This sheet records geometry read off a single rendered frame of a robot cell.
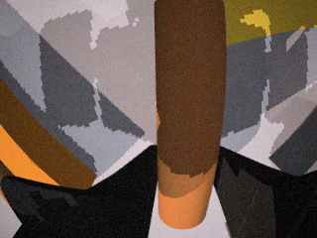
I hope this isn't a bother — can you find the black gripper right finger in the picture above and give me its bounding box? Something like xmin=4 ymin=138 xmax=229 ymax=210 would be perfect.
xmin=214 ymin=146 xmax=317 ymax=238

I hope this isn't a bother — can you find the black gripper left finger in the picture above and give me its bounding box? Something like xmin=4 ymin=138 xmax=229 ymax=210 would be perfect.
xmin=0 ymin=144 xmax=158 ymax=238

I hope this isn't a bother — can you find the beige rectangular box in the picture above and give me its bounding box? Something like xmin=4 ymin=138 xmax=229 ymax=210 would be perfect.
xmin=223 ymin=0 xmax=317 ymax=47

